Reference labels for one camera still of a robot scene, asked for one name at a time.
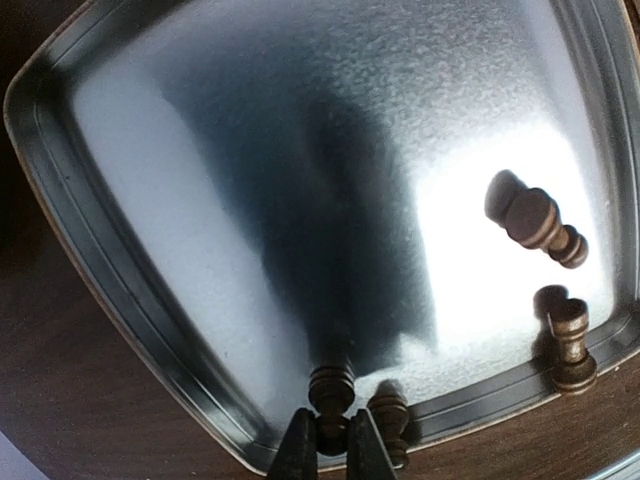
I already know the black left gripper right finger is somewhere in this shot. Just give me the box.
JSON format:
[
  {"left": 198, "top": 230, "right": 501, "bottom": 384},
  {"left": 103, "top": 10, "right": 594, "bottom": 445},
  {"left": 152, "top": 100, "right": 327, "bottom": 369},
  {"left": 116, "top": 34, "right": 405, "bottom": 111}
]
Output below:
[{"left": 346, "top": 409, "right": 401, "bottom": 479}]

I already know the dark chess pawn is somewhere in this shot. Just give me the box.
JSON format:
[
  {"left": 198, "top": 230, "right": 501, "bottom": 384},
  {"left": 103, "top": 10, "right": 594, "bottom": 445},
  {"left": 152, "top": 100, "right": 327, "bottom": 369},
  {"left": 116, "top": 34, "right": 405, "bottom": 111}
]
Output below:
[
  {"left": 308, "top": 366, "right": 355, "bottom": 457},
  {"left": 367, "top": 384, "right": 410, "bottom": 471}
]

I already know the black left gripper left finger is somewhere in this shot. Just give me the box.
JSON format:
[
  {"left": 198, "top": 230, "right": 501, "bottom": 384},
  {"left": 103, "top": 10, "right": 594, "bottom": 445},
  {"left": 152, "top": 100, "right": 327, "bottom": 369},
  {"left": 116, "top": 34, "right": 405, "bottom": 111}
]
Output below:
[{"left": 267, "top": 408, "right": 318, "bottom": 480}]

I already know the dark chess rook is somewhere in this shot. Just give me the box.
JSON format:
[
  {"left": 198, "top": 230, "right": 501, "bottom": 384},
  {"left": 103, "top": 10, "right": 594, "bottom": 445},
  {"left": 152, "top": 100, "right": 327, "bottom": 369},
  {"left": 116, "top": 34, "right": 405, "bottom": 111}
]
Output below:
[{"left": 548, "top": 298, "right": 597, "bottom": 395}]

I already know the dark chess bishop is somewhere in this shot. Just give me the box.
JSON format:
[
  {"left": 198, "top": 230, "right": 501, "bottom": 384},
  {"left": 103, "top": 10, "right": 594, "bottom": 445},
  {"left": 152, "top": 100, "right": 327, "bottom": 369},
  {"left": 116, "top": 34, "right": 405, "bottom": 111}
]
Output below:
[{"left": 484, "top": 170, "right": 589, "bottom": 269}]

